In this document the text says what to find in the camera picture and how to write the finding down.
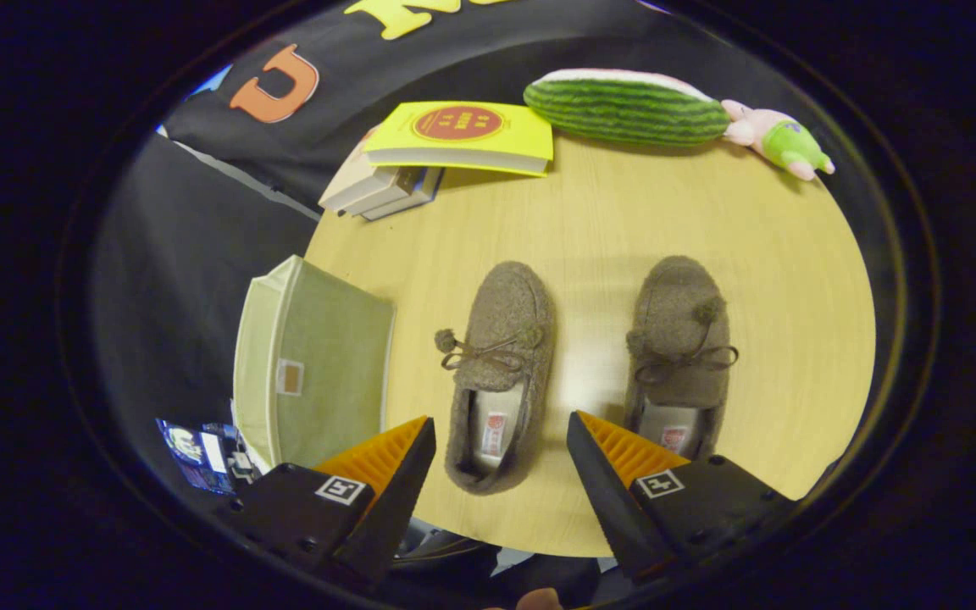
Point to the person's dark clothing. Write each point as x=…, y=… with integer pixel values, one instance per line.
x=454, y=559

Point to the blue printed packet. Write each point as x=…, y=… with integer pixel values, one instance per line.
x=200, y=457

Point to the yellow book with red circle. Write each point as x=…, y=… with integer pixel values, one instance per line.
x=522, y=135

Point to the brown fuzzy shoe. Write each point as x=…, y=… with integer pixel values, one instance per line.
x=505, y=313
x=674, y=322

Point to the watermelon slice plush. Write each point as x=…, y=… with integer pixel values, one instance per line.
x=623, y=110

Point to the blue book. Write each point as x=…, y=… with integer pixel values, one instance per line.
x=424, y=196

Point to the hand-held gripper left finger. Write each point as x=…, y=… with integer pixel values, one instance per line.
x=390, y=508

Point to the beige book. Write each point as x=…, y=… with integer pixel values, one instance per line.
x=352, y=182

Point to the pale green fabric storage box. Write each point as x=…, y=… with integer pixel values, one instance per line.
x=327, y=364

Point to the white book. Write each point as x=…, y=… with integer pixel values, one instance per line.
x=399, y=191

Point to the pink and green plush toy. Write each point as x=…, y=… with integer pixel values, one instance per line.
x=784, y=144

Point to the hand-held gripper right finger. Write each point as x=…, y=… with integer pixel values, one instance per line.
x=602, y=500

